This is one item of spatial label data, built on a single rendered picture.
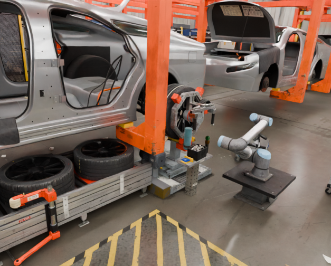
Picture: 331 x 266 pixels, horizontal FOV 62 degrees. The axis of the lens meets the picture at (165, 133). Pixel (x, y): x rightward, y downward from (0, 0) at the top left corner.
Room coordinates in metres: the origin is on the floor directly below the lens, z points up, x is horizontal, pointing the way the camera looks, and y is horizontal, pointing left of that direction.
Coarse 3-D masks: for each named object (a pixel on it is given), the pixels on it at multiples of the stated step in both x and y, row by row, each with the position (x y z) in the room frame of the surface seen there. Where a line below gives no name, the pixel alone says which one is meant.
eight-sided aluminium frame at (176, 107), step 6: (180, 96) 3.06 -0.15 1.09; (186, 96) 3.06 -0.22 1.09; (198, 96) 3.22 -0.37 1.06; (180, 102) 2.99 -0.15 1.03; (198, 102) 3.32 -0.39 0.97; (174, 108) 2.96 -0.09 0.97; (174, 114) 2.94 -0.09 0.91; (174, 120) 2.94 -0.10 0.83; (174, 126) 2.94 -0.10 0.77; (198, 126) 3.27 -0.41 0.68; (180, 132) 3.02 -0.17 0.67; (192, 132) 3.18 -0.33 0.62
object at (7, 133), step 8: (0, 120) 2.15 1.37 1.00; (8, 120) 2.19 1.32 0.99; (0, 128) 2.13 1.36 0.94; (8, 128) 2.17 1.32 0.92; (16, 128) 2.20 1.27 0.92; (0, 136) 2.10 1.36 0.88; (8, 136) 2.14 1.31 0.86; (16, 136) 2.19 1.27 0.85; (0, 144) 2.09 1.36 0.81; (8, 144) 2.14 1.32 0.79
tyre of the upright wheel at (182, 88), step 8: (168, 88) 3.20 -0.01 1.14; (176, 88) 3.15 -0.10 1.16; (184, 88) 3.16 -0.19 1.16; (192, 88) 3.26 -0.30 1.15; (168, 96) 3.06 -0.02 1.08; (168, 104) 2.99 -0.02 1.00; (168, 112) 2.98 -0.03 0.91; (168, 120) 2.99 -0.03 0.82; (168, 128) 2.99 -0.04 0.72; (168, 136) 3.09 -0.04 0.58; (176, 136) 3.10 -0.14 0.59
